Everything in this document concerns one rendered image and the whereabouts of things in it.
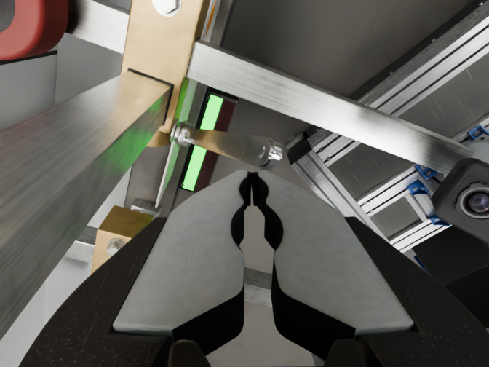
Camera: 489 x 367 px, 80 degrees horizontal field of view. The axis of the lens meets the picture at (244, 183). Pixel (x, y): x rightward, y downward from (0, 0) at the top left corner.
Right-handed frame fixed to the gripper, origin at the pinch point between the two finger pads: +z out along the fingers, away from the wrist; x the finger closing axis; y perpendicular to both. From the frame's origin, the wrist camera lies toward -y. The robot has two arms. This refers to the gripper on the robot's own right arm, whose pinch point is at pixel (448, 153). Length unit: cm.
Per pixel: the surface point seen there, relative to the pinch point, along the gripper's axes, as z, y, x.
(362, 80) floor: 83, 23, 1
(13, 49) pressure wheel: -8.2, -39.5, -2.6
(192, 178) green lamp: 12.3, -25.6, -19.7
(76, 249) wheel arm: -3.1, -36.1, -24.8
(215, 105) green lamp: 12.4, -25.7, -7.3
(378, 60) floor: 83, 24, 9
